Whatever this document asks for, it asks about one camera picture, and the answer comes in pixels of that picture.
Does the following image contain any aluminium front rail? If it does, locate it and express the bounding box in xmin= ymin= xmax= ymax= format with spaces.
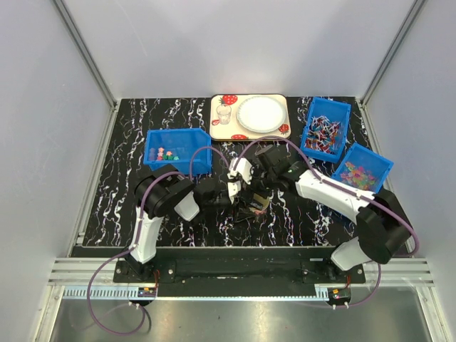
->
xmin=48 ymin=258 xmax=434 ymax=301

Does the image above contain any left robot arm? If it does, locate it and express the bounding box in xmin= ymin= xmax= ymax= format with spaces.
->
xmin=127 ymin=159 xmax=252 ymax=282

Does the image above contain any right aluminium corner post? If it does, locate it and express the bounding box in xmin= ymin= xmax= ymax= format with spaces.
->
xmin=360 ymin=0 xmax=427 ymax=105

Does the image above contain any blue bin of star candies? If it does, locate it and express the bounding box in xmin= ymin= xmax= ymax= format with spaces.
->
xmin=143 ymin=128 xmax=212 ymax=176

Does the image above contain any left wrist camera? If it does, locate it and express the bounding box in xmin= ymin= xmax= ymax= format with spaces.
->
xmin=227 ymin=180 xmax=242 ymax=204

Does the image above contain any white plate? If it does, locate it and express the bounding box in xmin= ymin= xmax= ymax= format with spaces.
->
xmin=237 ymin=95 xmax=287 ymax=133

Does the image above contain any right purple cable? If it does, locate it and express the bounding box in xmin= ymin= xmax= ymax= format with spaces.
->
xmin=229 ymin=135 xmax=420 ymax=309

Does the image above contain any blue bin of gummy candies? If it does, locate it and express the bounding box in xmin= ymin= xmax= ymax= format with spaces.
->
xmin=331 ymin=143 xmax=394 ymax=193

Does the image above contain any aluminium corner post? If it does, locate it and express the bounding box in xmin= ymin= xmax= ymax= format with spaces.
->
xmin=51 ymin=0 xmax=117 ymax=108
xmin=360 ymin=0 xmax=427 ymax=105

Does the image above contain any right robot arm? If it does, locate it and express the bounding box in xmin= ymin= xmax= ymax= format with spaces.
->
xmin=251 ymin=145 xmax=412 ymax=283

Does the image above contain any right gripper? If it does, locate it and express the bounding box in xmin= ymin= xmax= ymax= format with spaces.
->
xmin=237 ymin=160 xmax=276 ymax=211

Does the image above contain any blue bin of lollipops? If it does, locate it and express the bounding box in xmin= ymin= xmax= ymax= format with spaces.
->
xmin=301 ymin=97 xmax=351 ymax=163

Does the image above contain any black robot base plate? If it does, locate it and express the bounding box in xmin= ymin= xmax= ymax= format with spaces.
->
xmin=113 ymin=247 xmax=366 ymax=285

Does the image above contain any clear plastic jar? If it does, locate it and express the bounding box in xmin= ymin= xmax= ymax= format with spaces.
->
xmin=247 ymin=198 xmax=270 ymax=218

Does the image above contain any clear drinking glass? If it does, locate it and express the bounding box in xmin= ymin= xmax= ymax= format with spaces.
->
xmin=216 ymin=104 xmax=232 ymax=125

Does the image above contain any strawberry pattern tray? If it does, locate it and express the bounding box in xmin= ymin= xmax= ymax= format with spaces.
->
xmin=209 ymin=94 xmax=291 ymax=141

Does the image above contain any gold jar lid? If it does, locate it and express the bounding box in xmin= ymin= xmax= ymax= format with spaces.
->
xmin=249 ymin=194 xmax=270 ymax=212

